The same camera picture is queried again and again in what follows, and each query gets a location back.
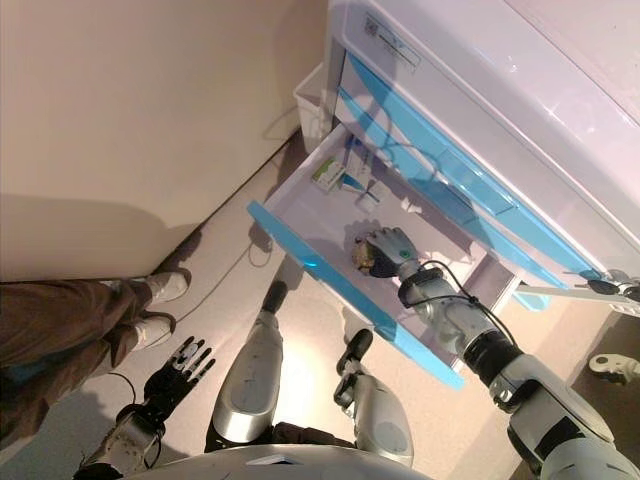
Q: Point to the translucent white side bin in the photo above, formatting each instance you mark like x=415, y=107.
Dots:
x=310, y=120

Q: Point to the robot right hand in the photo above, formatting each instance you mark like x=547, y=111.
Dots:
x=395, y=247

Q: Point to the white medical cart blue drawers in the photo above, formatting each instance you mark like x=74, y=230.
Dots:
x=525, y=100

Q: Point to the white bed caster bracket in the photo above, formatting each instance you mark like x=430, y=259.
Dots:
x=610, y=367

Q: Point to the robot right arm silver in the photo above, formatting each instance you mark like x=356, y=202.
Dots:
x=540, y=390

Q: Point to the robot left arm silver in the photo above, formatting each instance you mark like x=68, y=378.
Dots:
x=127, y=440

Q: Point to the white grey sneaker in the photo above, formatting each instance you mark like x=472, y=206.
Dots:
x=155, y=331
x=171, y=286

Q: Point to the blue white medicine box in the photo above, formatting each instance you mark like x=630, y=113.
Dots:
x=352, y=183

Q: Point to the cart drawer blue front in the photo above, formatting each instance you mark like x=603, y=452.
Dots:
x=320, y=225

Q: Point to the yellow medicine bottle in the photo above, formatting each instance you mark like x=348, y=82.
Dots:
x=361, y=255

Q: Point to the person leg brown trousers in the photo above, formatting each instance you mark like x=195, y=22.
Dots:
x=85, y=360
x=75, y=305

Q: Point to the robot left leg silver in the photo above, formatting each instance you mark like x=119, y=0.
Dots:
x=245, y=390

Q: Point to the green white medicine box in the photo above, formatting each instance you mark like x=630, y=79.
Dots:
x=327, y=175

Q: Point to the robot torso grey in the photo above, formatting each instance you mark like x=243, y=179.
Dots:
x=250, y=467

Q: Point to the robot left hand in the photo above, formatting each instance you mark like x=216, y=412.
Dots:
x=167, y=390

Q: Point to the small white box dark cross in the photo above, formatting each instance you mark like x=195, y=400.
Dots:
x=371, y=197

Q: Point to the light blue plastic bin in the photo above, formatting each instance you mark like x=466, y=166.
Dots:
x=532, y=301

